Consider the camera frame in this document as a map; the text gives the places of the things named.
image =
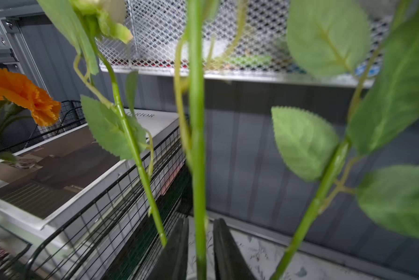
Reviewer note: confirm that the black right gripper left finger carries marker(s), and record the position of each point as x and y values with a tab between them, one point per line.
172	262

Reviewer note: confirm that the cream white rose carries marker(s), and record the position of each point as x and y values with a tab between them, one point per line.
82	23

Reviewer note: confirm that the black wire desk organizer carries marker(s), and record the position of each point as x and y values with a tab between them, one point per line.
106	239

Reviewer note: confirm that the white mesh wall basket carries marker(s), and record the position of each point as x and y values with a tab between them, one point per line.
261	54

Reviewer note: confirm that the white rose bud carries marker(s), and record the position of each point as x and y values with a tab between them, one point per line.
190	100

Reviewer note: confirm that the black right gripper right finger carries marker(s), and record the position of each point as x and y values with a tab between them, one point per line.
229	262

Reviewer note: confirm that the orange marigold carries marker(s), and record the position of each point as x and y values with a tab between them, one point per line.
20	99

